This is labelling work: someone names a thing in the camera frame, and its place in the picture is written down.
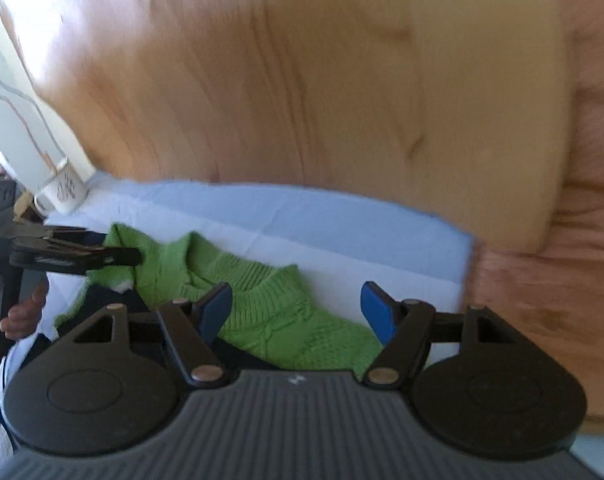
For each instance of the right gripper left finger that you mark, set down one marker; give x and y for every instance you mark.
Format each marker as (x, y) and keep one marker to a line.
(189, 328)

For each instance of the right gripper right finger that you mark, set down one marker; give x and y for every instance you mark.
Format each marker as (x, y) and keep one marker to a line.
(403, 329)

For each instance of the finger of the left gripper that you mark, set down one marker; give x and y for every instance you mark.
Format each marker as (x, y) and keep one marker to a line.
(75, 262)
(37, 235)

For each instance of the green knit sweater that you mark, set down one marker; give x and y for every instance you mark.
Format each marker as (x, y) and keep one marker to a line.
(273, 315)

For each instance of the black knit sweater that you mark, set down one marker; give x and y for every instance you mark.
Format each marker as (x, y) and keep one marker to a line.
(97, 296)

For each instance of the person's left hand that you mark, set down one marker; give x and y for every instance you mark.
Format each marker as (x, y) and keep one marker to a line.
(22, 319)

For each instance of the white enamel mug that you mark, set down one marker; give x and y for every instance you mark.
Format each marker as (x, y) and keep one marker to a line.
(63, 192)

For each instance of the striped blue white bedsheet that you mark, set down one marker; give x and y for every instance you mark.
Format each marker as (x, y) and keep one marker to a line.
(338, 241)

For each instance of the brown mesh mat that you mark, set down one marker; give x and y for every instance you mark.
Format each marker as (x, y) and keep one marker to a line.
(557, 296)

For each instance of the wooden pattern board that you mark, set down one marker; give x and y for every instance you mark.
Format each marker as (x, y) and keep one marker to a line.
(460, 108)

